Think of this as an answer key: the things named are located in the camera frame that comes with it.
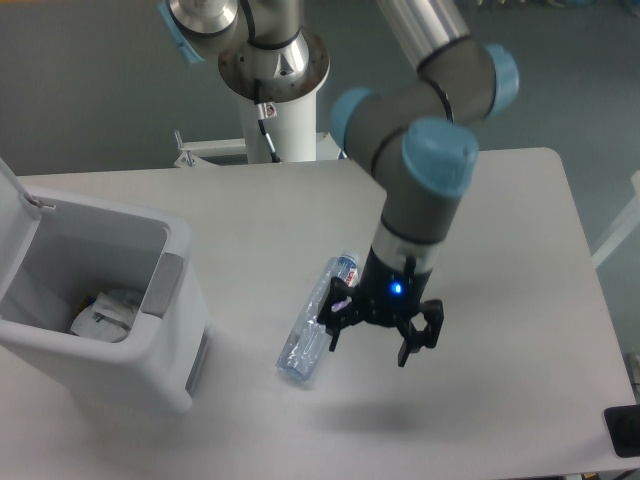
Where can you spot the white plastic trash can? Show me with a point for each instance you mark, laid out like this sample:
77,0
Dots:
58,249

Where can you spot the white pedestal base frame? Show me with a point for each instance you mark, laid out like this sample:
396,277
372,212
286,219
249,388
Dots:
234,151

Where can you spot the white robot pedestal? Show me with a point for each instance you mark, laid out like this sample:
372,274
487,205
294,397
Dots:
276,90

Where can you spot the crushed clear plastic bottle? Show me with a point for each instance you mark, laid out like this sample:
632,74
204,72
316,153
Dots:
307,340

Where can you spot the white frame leg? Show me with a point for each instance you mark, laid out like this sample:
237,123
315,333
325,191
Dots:
619,229

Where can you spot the black device at table edge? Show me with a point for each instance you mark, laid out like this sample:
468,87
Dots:
623,426

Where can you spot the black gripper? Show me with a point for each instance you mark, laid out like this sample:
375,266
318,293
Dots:
385,297

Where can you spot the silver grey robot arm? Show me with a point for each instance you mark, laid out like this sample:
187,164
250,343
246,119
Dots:
415,143

